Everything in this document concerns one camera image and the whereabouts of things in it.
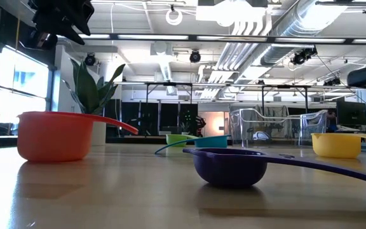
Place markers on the yellow measuring cup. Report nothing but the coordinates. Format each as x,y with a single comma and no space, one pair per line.
335,146

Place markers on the large bright window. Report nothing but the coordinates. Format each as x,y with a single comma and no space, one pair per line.
21,79

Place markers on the green snake plant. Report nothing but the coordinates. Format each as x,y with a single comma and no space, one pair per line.
87,92

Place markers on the clear plastic basket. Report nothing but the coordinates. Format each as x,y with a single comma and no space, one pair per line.
313,127

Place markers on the small red black robot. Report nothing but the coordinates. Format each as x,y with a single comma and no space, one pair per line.
199,122

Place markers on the white plant pot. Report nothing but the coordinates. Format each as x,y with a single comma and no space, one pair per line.
99,135

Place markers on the silver ventilation duct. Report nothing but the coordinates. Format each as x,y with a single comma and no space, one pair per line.
300,22

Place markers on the black overhead frame bar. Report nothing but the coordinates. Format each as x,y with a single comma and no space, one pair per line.
192,37

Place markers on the orange measuring cup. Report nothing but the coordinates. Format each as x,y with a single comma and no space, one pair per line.
52,136

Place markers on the black track light cluster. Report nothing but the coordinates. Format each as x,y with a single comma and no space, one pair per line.
332,82
302,56

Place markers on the black aluminium table frame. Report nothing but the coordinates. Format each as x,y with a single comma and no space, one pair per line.
132,140

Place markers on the person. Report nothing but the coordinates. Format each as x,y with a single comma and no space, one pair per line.
331,121

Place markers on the black ceiling spotlight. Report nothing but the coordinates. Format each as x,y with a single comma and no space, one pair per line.
90,59
195,56

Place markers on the green measuring cup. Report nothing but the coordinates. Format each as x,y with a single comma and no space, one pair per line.
175,139

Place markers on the black metal stand frame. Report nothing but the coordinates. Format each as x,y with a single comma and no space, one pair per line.
284,86
168,84

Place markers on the purple measuring cup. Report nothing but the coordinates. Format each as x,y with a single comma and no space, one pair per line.
230,168

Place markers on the teal measuring cup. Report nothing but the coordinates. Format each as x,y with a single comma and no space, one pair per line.
211,142

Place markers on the white rounded device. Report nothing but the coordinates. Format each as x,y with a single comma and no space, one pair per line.
260,136

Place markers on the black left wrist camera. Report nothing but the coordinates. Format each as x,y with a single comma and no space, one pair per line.
43,40

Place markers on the black computer monitor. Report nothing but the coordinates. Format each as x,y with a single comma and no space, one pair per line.
350,113

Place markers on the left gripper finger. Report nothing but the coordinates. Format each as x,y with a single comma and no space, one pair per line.
86,23
65,31

